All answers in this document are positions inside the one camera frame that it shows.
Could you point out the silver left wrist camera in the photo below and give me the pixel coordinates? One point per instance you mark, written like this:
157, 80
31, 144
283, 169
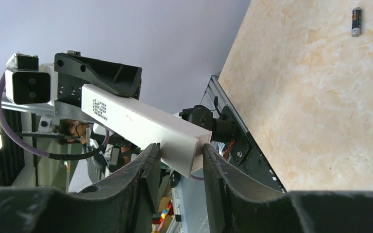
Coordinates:
29, 82

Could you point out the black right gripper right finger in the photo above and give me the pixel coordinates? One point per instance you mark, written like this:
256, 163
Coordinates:
237, 203

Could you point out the long white remote control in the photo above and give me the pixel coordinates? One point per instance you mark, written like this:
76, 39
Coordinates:
181, 141

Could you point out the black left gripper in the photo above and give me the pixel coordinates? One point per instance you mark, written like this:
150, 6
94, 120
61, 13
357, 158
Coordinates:
73, 71

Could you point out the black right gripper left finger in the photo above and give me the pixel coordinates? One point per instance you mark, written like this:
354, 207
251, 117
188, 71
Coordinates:
123, 202

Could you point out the person in background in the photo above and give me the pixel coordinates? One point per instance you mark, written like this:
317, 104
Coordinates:
90, 136

